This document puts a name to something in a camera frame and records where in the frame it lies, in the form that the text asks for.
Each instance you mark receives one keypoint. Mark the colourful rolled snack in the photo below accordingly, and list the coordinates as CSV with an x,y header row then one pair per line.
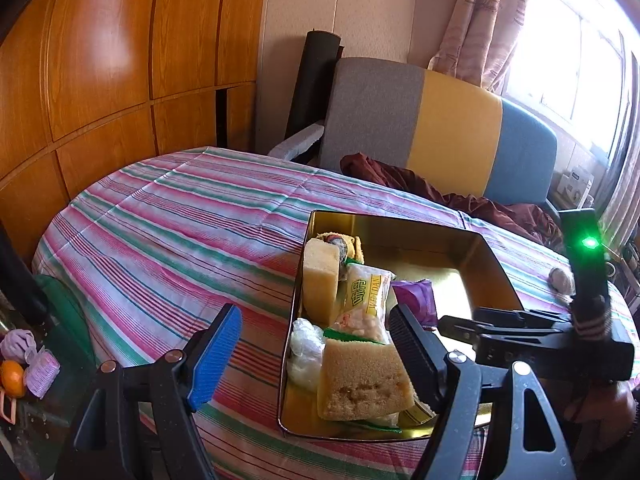
x,y
342,245

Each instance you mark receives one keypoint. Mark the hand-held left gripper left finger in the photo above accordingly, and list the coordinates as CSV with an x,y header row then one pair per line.
x,y
215,355

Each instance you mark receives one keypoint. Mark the grey yellow blue sofa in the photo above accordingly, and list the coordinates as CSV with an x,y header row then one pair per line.
x,y
450,125

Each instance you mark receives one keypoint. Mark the smooth yellow sponge block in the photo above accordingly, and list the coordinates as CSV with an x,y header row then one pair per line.
x,y
320,280

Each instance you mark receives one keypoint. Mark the dark red cloth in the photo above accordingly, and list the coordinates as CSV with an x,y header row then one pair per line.
x,y
390,175

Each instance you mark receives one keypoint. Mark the black rolled mat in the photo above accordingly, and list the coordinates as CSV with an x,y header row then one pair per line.
x,y
312,80

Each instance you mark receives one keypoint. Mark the green-edged cracker packet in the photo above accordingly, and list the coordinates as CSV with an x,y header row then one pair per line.
x,y
365,300

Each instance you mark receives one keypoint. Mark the gold tin with maroon sides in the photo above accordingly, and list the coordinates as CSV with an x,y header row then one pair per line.
x,y
450,260

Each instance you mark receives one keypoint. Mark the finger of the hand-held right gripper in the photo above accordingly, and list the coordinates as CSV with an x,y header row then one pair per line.
x,y
460,325
525,316

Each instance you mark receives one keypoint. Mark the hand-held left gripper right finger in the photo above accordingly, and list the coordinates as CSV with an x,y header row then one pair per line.
x,y
410,347

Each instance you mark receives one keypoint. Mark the orange fruit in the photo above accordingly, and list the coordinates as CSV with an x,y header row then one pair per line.
x,y
11,379

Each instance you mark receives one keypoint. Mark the person's right hand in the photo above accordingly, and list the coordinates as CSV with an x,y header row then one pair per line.
x,y
605,402

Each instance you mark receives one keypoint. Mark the bright window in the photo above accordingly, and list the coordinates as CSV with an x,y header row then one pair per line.
x,y
575,60

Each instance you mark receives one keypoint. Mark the wooden cabinet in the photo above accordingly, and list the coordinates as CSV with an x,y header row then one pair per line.
x,y
100,60

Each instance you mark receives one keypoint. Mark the patterned beige curtain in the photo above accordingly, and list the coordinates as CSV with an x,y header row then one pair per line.
x,y
480,20

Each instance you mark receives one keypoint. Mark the striped tablecloth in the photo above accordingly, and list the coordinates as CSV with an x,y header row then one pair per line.
x,y
175,220

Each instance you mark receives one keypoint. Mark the glass side table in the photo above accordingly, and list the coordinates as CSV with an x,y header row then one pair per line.
x,y
50,435

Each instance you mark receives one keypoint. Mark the white box on windowsill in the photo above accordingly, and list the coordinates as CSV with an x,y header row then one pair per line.
x,y
577,185

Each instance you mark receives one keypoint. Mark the yellow sponge with pitted face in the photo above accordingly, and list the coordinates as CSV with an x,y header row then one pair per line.
x,y
365,385

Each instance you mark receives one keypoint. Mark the purple snack packet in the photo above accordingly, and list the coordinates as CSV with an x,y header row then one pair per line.
x,y
415,300

